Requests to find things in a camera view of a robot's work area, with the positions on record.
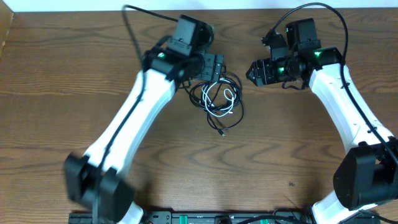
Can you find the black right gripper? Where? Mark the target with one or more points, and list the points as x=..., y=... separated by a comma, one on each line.
x=262, y=74

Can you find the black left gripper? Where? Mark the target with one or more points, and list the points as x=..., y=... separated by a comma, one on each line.
x=206, y=66

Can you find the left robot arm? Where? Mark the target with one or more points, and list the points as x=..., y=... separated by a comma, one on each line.
x=96, y=180

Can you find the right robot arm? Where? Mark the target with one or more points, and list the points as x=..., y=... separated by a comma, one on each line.
x=367, y=176

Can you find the cardboard box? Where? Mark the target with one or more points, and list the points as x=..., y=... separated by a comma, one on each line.
x=6, y=18

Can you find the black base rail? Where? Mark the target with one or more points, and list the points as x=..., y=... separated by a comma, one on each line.
x=166, y=217

